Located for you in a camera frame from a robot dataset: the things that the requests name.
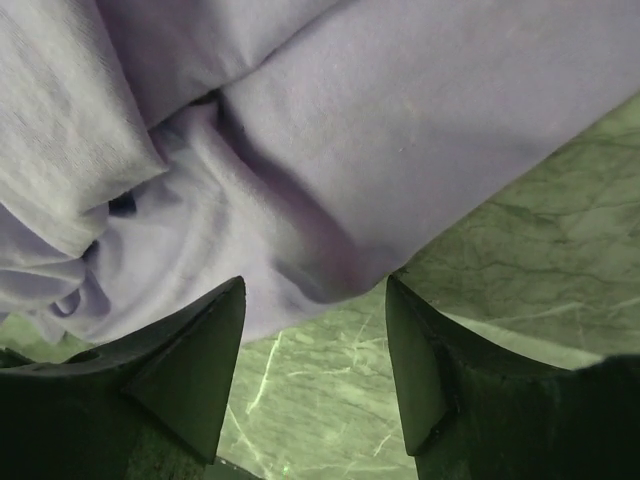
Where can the purple t shirt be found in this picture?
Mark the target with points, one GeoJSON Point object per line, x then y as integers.
{"type": "Point", "coordinates": [152, 150]}

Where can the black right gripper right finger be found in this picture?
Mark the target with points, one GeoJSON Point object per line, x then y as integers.
{"type": "Point", "coordinates": [471, 409]}

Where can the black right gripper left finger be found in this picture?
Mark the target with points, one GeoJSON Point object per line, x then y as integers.
{"type": "Point", "coordinates": [147, 406]}

